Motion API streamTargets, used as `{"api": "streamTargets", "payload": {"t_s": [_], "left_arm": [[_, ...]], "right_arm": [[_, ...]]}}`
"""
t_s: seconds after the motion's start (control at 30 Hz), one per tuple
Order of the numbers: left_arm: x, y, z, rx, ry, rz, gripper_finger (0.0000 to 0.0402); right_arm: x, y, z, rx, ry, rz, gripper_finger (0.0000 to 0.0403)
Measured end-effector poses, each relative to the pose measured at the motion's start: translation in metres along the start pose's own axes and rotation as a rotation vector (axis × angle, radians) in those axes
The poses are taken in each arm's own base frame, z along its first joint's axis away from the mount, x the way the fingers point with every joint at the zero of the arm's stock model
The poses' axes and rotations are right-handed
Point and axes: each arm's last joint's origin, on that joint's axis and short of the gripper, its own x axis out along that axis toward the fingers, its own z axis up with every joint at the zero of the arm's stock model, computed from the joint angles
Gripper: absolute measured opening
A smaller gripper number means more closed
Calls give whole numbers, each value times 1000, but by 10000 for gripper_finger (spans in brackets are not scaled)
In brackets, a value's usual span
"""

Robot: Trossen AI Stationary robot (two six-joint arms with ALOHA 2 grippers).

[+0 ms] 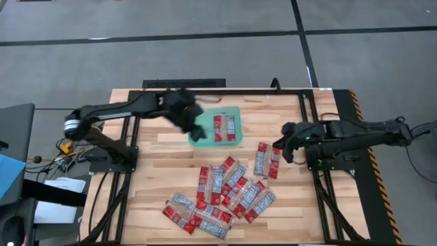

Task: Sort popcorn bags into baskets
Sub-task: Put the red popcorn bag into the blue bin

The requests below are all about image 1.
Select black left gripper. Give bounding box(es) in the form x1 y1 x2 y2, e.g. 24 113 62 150
160 87 208 143

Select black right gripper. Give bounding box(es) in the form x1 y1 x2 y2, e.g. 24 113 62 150
272 121 326 165

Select teal plastic basket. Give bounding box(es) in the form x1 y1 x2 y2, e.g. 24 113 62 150
187 106 244 148

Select black grille bar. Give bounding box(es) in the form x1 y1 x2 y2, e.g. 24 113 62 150
141 78 227 90

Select black hazard-striped mat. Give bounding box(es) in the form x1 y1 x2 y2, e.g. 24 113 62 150
333 89 404 246

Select white paper sheets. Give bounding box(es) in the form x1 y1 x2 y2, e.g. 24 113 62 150
33 176 87 225

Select black flat bar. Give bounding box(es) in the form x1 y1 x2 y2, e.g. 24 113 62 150
20 178 88 208

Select dark grey chair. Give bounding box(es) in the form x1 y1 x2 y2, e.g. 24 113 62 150
0 102 36 208

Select blue folder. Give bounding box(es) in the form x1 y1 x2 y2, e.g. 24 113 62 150
0 153 27 202

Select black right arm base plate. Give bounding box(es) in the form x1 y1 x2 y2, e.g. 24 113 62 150
305 146 356 172

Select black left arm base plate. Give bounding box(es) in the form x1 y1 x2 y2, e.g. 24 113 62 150
89 145 140 174

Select tangled floor cables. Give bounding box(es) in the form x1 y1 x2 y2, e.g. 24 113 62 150
25 136 103 174

